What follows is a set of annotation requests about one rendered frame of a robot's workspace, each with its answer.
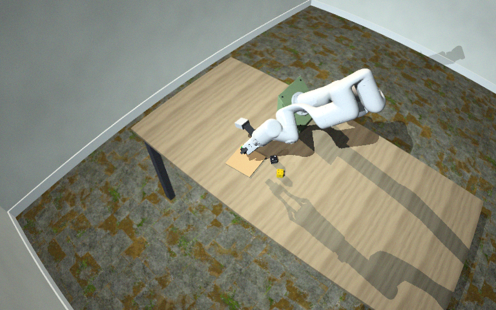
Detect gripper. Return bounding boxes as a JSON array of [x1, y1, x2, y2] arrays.
[[240, 135, 263, 155]]

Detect tan flat mat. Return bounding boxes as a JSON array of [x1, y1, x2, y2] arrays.
[[225, 144, 266, 177]]

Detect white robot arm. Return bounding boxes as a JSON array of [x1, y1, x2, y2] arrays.
[[235, 68, 386, 146]]

